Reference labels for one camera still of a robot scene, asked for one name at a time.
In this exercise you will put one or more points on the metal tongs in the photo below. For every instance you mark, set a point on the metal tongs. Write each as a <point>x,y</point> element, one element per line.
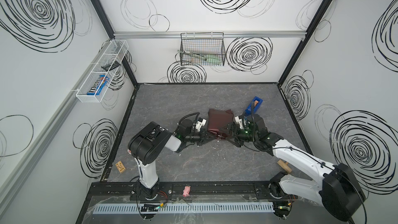
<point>193,55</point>

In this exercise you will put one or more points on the white wire wall shelf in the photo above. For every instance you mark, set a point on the white wire wall shelf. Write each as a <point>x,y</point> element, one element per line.
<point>112,50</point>

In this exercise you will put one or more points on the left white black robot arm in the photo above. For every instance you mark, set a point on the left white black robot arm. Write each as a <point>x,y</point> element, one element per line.
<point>149,142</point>

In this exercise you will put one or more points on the red wrapping paper sheet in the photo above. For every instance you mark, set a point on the red wrapping paper sheet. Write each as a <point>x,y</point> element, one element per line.
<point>217,121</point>

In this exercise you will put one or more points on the green item in basket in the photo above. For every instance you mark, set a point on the green item in basket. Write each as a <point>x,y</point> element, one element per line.
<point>214,59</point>

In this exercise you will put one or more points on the small pink pig figure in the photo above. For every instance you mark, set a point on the small pink pig figure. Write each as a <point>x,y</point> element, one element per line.
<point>186,191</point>

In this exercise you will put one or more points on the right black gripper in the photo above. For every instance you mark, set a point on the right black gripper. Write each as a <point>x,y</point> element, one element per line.
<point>230,127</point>

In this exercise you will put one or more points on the blue candy packet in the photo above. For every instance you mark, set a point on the blue candy packet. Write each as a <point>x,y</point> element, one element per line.
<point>99,84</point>

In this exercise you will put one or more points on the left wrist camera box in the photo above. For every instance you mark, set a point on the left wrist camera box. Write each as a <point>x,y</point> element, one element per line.
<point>200,123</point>

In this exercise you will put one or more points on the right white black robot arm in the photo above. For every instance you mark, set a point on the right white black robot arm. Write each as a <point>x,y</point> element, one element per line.
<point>333,186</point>

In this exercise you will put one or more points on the wooden mallet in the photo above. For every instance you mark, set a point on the wooden mallet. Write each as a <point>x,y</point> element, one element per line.
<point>284,165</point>

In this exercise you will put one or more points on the black wire wall basket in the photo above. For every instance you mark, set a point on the black wire wall basket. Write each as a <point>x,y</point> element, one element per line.
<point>202,43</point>

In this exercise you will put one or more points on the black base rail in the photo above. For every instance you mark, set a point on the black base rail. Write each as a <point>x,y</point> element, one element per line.
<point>173,190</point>

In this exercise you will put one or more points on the grey slotted cable duct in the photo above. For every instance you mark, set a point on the grey slotted cable duct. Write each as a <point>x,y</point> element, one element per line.
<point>181,208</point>

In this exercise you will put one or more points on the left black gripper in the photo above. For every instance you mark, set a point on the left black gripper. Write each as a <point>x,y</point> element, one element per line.
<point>202,137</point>

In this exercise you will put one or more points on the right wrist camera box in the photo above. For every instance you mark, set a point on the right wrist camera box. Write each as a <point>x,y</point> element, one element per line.
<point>241,121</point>

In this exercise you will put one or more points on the blue tape dispenser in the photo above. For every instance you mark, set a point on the blue tape dispenser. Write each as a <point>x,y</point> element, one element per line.
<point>253,106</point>

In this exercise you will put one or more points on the wooden stamped tile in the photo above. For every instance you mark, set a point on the wooden stamped tile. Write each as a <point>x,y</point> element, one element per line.
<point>120,166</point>

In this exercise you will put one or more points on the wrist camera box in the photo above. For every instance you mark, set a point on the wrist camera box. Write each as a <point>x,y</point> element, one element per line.
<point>241,121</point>
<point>200,123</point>

